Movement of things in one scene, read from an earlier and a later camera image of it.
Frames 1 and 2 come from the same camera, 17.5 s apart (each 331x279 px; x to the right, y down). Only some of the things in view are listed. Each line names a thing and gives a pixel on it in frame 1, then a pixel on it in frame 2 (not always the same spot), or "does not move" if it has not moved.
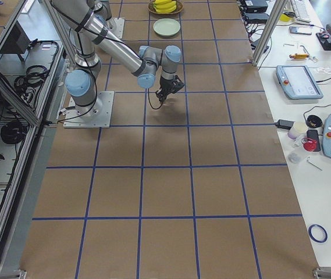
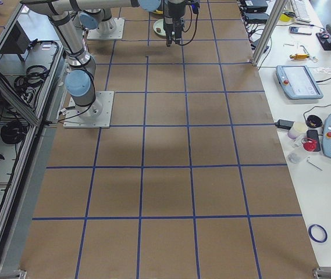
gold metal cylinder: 299,56 does not move
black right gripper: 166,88 to 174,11
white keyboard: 301,10 does not move
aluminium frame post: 277,10 does not move
